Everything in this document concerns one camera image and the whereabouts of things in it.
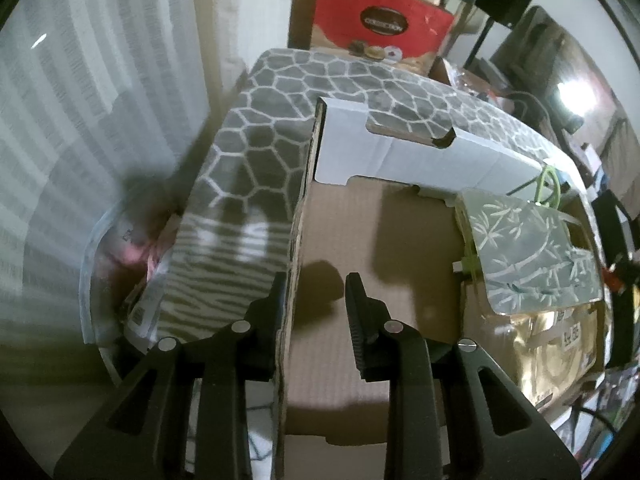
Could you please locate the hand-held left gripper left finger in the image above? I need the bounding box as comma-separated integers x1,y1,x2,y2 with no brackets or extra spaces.
55,272,288,480

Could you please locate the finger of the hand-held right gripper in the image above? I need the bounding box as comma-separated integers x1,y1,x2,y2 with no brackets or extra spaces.
606,280,640,367
592,191,640,263

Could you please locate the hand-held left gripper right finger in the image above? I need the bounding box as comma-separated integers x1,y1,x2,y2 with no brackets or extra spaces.
345,272,583,480

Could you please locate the white and brown cardboard box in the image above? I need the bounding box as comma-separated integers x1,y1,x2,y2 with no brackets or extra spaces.
272,95,613,480

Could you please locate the large gold package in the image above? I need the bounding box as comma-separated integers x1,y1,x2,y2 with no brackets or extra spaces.
460,195,613,411

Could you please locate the clear bamboo print pouch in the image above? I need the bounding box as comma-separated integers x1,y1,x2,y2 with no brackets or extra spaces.
457,187,603,316

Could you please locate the black lit desk lamp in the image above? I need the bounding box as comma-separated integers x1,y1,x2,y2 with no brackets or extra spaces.
552,77,598,133

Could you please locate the clear plastic container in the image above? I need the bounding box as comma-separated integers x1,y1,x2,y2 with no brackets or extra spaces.
80,195,186,376

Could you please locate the grey white patterned blanket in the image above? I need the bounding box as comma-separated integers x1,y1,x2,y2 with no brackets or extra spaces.
125,47,591,351

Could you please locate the brown sofa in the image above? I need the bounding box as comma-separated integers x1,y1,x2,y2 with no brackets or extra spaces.
492,5,636,196

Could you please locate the white curtain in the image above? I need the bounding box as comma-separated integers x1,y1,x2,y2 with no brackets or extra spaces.
0,0,246,411

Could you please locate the large red gift box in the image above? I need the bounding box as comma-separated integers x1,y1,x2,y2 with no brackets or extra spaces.
310,0,456,73

